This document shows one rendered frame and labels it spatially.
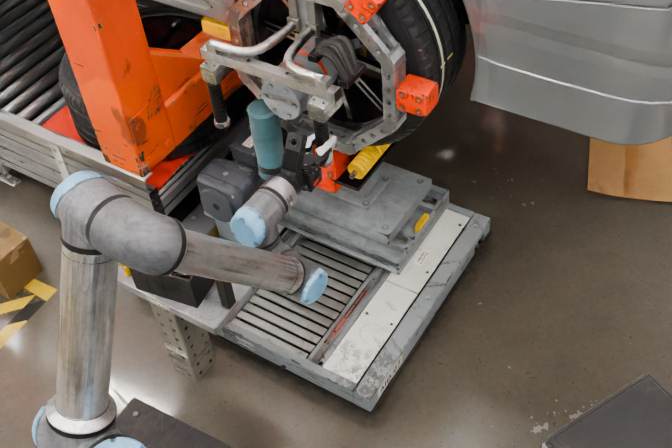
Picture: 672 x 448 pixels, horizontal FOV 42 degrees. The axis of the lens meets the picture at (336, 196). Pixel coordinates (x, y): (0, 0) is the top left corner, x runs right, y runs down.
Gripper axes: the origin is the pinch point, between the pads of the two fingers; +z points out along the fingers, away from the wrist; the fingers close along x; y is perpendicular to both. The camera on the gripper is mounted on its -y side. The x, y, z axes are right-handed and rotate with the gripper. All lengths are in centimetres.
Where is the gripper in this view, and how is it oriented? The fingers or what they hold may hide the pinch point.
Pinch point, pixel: (326, 134)
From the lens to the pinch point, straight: 223.7
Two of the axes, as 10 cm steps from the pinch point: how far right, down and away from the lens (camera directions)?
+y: 0.7, 7.1, 7.0
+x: 8.5, 3.3, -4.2
